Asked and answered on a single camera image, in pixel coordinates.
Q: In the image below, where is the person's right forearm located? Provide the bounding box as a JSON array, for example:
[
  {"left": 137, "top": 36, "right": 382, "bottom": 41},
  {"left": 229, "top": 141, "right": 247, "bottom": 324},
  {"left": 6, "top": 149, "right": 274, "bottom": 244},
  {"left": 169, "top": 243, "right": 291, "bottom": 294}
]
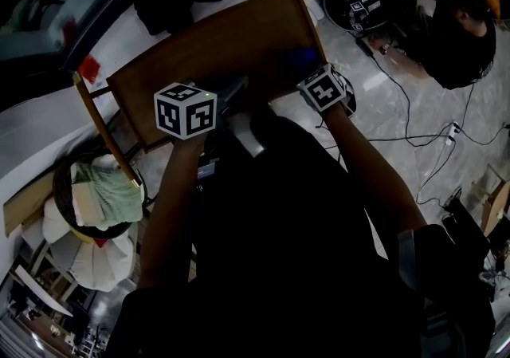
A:
[{"left": 320, "top": 103, "right": 427, "bottom": 234}]

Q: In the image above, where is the brown cardboard sheet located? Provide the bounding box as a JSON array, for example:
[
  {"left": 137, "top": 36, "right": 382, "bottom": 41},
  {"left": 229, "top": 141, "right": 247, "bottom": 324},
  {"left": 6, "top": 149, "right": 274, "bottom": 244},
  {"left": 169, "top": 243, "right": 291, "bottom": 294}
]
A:
[{"left": 2, "top": 172, "right": 57, "bottom": 238}]

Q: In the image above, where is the red packet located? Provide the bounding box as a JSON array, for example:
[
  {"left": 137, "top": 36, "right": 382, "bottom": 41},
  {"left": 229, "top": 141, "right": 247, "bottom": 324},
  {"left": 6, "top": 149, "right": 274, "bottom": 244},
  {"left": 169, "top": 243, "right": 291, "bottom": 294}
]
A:
[{"left": 77, "top": 53, "right": 103, "bottom": 85}]

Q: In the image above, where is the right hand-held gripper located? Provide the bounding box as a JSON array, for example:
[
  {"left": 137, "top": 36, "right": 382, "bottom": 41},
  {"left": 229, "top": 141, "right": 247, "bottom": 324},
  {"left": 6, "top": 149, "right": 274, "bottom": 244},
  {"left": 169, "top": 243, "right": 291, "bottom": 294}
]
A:
[{"left": 296, "top": 63, "right": 355, "bottom": 114}]

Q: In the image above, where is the black power cable with adapter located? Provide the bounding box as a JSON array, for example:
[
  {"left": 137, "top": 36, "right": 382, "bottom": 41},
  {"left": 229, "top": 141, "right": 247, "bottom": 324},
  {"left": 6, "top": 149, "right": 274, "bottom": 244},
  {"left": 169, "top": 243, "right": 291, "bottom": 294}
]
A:
[{"left": 355, "top": 36, "right": 453, "bottom": 147}]

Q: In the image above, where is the white flower cushion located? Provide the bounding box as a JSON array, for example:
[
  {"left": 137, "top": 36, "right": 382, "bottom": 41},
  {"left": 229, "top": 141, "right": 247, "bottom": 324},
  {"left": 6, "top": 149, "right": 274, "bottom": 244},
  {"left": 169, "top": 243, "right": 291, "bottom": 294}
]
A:
[{"left": 22, "top": 199, "right": 139, "bottom": 293}]

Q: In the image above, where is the white power strip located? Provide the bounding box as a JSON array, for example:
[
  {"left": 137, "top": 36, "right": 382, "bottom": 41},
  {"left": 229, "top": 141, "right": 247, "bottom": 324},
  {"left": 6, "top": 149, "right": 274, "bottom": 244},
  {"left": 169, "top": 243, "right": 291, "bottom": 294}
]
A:
[{"left": 445, "top": 121, "right": 463, "bottom": 146}]

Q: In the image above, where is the green knitted blanket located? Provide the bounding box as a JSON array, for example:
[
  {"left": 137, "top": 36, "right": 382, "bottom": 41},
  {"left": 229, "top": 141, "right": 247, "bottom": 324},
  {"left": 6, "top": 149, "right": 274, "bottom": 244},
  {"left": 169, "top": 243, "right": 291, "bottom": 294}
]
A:
[{"left": 75, "top": 163, "right": 144, "bottom": 230}]

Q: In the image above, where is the beige book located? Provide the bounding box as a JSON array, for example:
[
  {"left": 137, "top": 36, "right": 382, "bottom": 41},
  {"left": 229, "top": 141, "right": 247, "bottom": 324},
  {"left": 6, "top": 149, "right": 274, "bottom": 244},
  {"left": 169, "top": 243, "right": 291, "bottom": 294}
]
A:
[{"left": 71, "top": 184, "right": 100, "bottom": 226}]

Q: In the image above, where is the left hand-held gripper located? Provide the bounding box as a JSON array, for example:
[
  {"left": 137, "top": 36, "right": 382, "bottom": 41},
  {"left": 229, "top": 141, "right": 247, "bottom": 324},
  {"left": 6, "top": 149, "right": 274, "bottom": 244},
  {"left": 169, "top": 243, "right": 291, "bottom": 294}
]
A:
[{"left": 153, "top": 76, "right": 251, "bottom": 141}]

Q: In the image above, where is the person's black clothing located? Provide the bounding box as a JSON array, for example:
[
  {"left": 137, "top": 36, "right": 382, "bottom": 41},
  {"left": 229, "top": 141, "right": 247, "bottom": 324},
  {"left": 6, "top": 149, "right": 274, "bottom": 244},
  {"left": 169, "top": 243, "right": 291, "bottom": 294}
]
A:
[{"left": 107, "top": 107, "right": 497, "bottom": 358}]

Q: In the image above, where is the black window frame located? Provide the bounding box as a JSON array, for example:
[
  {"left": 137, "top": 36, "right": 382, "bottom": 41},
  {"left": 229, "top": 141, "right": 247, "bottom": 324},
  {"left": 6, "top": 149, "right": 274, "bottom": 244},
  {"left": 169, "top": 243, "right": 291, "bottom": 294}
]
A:
[{"left": 0, "top": 0, "right": 140, "bottom": 82}]

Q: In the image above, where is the blue cloth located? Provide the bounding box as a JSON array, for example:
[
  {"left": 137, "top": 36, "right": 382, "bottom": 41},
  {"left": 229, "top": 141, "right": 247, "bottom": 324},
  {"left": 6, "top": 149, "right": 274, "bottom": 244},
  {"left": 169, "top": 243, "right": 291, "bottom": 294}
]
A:
[{"left": 284, "top": 47, "right": 318, "bottom": 70}]

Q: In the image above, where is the black wicker basket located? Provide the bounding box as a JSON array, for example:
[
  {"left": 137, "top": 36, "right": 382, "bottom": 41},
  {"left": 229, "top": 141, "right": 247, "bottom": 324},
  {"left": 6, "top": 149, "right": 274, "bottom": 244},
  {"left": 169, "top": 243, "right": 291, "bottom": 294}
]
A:
[{"left": 52, "top": 152, "right": 147, "bottom": 240}]

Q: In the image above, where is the black bag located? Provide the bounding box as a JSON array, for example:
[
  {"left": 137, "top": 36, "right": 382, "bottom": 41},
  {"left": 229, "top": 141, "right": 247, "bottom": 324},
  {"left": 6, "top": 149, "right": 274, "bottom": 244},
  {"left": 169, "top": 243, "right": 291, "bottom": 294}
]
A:
[{"left": 441, "top": 187, "right": 491, "bottom": 258}]

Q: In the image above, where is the person's left forearm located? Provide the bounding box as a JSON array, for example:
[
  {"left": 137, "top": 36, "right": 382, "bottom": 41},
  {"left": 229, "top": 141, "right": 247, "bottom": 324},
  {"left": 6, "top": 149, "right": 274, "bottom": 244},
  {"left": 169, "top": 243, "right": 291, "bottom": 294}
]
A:
[{"left": 137, "top": 136, "right": 208, "bottom": 289}]

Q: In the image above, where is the cardboard box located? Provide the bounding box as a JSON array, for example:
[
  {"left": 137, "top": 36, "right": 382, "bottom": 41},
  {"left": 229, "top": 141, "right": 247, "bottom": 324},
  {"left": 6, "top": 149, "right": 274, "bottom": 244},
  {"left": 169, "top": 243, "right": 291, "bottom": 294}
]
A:
[{"left": 480, "top": 164, "right": 510, "bottom": 238}]

